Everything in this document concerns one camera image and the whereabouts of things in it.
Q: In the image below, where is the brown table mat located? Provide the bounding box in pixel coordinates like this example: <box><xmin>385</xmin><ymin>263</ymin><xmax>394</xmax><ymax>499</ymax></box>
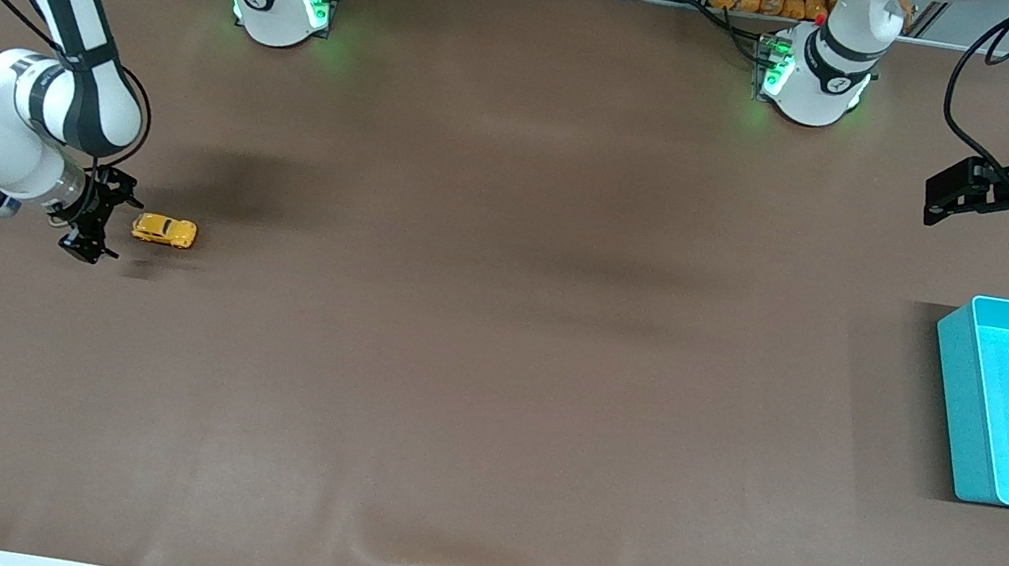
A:
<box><xmin>0</xmin><ymin>0</ymin><xmax>1009</xmax><ymax>566</ymax></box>

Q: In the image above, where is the yellow beetle toy car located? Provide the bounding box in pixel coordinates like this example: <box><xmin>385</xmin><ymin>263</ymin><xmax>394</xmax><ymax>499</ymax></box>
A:
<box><xmin>129</xmin><ymin>210</ymin><xmax>200</xmax><ymax>252</ymax></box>

